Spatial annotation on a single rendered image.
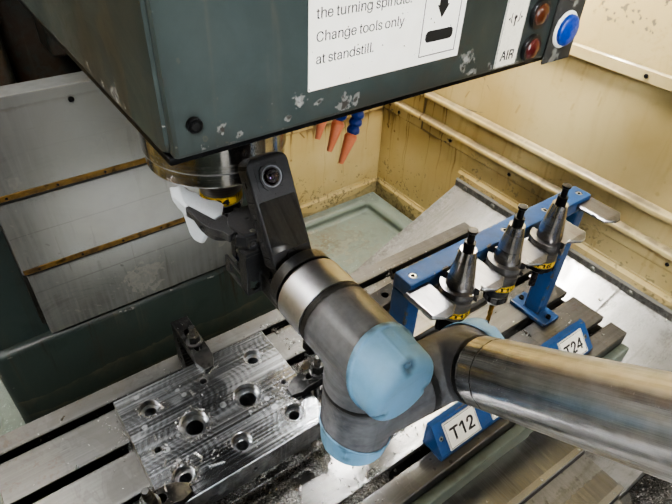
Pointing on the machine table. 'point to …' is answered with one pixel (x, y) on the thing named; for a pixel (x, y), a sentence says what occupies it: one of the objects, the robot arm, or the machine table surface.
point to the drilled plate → (204, 488)
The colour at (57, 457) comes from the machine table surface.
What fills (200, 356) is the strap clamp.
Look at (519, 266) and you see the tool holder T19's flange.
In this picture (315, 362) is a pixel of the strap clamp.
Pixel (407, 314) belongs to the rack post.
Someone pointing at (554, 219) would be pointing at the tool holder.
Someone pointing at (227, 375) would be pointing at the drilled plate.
